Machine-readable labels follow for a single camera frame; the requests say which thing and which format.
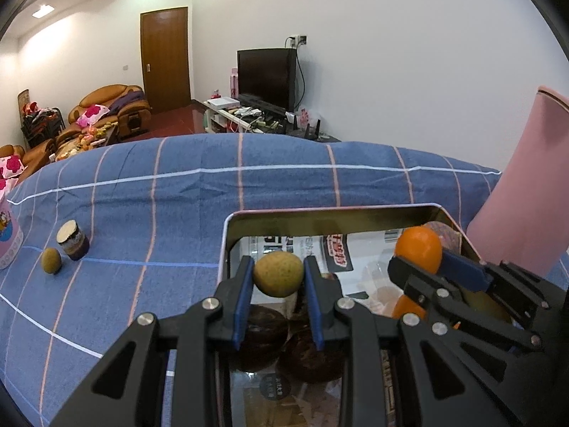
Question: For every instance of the pink floral pillow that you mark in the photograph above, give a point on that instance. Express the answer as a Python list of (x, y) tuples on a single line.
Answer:
[(11, 164), (91, 114)]

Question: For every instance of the wall power socket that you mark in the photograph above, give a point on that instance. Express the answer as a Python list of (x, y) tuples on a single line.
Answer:
[(298, 40)]

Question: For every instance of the long brown leather sofa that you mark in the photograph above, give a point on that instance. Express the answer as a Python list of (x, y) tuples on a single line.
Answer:
[(35, 153)]

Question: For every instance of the pink tin box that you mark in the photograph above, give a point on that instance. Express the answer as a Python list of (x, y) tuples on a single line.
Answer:
[(338, 215)]

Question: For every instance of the orange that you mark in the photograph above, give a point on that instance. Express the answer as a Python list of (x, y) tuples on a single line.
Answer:
[(418, 249), (406, 310)]

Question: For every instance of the white television stand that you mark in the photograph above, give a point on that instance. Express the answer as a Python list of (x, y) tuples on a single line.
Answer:
[(222, 118)]

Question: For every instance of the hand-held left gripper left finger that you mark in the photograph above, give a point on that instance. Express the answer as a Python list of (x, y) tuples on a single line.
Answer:
[(242, 302)]

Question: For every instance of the small dark jar beige lid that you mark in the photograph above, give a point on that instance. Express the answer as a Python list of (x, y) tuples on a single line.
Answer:
[(73, 241)]

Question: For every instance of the pink tin box lid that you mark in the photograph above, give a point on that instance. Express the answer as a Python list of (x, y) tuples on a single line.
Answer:
[(524, 178)]

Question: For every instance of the black rack with clothes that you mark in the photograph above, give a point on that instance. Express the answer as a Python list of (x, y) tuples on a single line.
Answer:
[(40, 122)]

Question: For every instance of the purple blanket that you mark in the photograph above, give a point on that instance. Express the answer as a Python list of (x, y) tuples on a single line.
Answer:
[(126, 98)]

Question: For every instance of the white flat device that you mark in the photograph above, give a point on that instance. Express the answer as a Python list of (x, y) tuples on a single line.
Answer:
[(224, 102)]

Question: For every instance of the black flat television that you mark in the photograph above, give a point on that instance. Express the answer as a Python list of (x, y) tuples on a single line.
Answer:
[(266, 78)]

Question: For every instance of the reddish brown fruit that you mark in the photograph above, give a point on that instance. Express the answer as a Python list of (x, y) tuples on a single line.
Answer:
[(449, 233)]

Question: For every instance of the round green-brown fruit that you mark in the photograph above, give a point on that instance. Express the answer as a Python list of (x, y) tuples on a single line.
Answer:
[(51, 261), (278, 274)]

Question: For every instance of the brown wooden door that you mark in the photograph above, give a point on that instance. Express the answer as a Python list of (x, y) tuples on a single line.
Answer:
[(164, 60)]

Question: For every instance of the pink white plastic bag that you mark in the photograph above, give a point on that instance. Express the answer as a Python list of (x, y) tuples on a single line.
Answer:
[(304, 115)]

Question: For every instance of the square ceiling light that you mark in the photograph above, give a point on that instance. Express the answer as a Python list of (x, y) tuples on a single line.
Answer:
[(43, 10)]

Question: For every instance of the brown leather armchair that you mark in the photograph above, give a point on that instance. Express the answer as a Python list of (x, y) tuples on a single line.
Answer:
[(106, 98)]

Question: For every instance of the printed paper sheet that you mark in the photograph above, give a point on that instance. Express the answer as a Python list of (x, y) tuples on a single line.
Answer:
[(364, 249)]

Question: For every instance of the pink gift bag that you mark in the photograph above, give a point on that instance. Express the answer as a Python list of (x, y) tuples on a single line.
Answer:
[(233, 81)]

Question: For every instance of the olive yellow fruit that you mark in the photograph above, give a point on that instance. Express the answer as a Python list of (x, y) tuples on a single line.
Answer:
[(484, 309)]

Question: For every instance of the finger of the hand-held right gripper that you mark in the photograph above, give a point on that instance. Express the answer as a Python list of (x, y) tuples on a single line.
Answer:
[(464, 271), (426, 292)]

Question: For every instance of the black router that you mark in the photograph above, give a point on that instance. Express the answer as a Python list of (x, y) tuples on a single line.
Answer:
[(307, 128)]

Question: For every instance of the wooden coffee table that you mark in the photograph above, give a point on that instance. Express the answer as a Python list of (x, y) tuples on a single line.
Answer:
[(84, 144)]

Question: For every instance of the pile of snacks and fruit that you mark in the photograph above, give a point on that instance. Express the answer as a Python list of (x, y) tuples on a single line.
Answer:
[(91, 135)]

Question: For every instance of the pink cartoon mug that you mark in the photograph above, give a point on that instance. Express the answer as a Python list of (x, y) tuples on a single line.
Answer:
[(8, 240)]

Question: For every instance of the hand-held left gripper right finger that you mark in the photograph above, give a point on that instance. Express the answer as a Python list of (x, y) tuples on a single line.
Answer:
[(313, 302)]

